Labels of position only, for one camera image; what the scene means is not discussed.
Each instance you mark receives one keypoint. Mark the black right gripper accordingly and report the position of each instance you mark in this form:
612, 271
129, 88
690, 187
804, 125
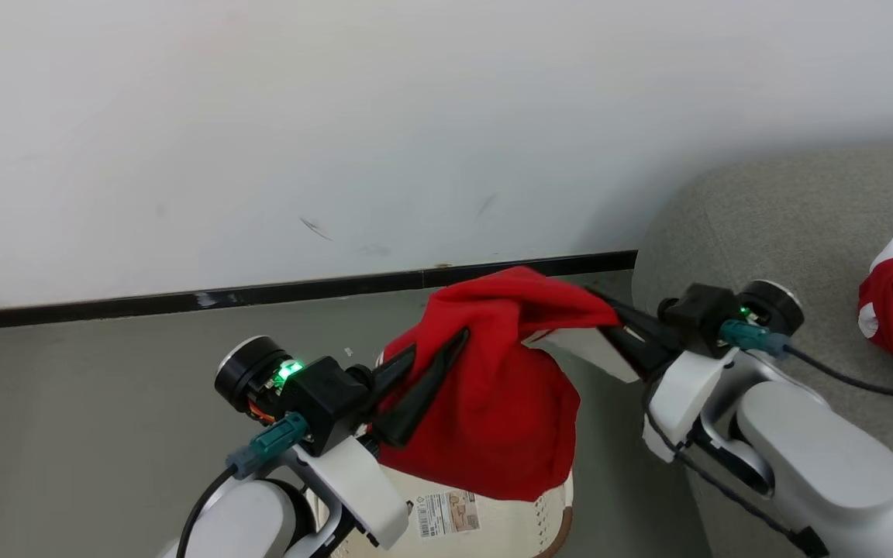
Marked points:
698, 314

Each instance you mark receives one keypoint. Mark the white perforated plastic laundry basket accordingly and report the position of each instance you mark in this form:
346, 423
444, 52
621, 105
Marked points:
508, 535

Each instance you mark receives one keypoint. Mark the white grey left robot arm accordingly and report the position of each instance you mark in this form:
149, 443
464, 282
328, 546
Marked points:
245, 519

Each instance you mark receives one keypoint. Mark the red shorts with white stripes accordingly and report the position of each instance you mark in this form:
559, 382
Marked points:
493, 403

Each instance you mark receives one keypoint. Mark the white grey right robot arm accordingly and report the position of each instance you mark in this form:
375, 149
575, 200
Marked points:
818, 465

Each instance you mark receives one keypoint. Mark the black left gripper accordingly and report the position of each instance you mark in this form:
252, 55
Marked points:
322, 403

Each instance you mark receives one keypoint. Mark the grey fabric sofa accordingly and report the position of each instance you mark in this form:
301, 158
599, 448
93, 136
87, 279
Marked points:
764, 217

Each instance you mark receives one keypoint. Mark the paper label sticker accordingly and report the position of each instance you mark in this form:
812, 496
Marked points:
446, 513

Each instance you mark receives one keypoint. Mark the black wall baseboard strip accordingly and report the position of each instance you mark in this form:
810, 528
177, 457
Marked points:
183, 298

